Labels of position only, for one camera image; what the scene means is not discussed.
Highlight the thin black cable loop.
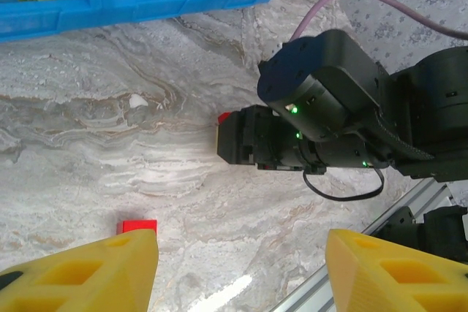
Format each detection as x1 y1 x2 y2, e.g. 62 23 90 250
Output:
302 165 385 202

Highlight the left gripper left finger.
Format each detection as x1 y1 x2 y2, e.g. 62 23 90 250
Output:
0 229 160 312

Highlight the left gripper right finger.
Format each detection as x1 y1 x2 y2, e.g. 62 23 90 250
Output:
325 229 468 312

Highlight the wide aluminium base rail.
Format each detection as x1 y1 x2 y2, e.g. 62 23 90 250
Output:
273 179 454 312

